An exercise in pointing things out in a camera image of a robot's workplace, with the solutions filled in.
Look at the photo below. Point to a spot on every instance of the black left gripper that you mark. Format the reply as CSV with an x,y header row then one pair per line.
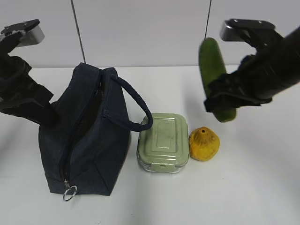
x,y
20,95

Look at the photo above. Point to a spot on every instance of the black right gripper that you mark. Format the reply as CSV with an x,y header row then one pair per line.
x,y
274,68

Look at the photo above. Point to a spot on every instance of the green toy cucumber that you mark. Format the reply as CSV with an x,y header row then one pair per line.
x,y
210,61

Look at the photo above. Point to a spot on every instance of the dark navy fabric lunch bag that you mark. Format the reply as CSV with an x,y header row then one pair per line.
x,y
84,151

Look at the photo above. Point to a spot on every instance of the green lidded lunch box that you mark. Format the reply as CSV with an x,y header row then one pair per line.
x,y
164,148

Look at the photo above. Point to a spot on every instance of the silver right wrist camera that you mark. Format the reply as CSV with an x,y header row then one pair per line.
x,y
231,29

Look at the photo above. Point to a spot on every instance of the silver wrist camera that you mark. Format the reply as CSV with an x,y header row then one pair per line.
x,y
28,32
231,29

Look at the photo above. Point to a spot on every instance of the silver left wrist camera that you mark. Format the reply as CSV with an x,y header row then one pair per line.
x,y
28,32

